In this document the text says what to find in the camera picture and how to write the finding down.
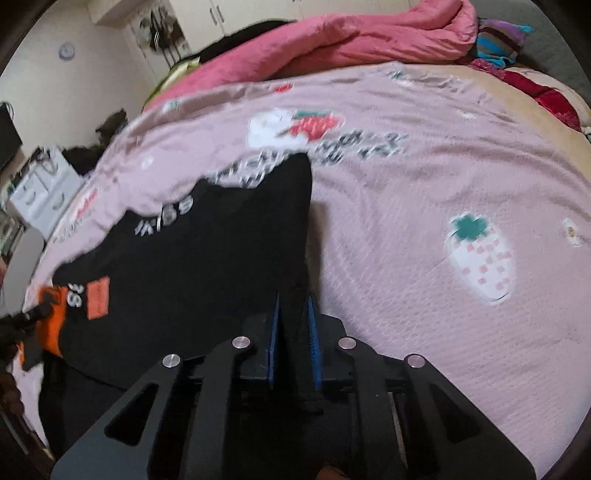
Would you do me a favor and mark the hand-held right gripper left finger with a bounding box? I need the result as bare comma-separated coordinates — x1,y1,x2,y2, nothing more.
51,294,282,480

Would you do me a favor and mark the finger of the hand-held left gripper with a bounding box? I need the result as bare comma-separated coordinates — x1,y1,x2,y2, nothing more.
0,300,58,334

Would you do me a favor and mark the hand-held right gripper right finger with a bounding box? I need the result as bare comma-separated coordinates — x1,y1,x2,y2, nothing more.
307,294,539,480

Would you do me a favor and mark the black garment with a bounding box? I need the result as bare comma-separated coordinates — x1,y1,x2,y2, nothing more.
39,152,324,462

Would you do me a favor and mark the dark clothes pile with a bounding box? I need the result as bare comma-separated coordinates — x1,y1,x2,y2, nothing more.
62,108,130,176

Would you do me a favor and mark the grey rounded object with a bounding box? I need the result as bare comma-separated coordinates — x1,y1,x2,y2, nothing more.
4,230,48,315

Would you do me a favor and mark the white drawer cabinet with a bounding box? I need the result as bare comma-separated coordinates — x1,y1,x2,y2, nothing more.
9,145,86,236

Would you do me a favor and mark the black monitor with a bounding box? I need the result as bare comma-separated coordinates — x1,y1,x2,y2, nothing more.
0,102,23,171

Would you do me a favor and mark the pink strawberry printed blanket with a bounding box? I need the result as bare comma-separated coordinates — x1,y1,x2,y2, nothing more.
23,62,591,480

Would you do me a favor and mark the green cloth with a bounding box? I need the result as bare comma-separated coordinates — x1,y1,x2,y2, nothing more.
150,60,201,97

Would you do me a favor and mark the pink quilt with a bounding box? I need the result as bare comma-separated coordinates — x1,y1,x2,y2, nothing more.
143,0,478,112

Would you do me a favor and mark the black cloth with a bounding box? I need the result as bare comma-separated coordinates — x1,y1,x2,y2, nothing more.
198,19,291,65

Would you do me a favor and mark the beige bed sheet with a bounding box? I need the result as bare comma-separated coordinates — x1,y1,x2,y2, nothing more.
462,62,591,139

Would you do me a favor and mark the red cloth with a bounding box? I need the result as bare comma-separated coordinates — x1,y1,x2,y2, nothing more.
468,58,583,132

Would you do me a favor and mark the striped colourful cloth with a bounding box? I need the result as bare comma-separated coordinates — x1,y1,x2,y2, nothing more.
473,18,534,70

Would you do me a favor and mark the grey headboard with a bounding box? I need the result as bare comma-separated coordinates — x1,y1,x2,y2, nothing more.
475,0,591,116

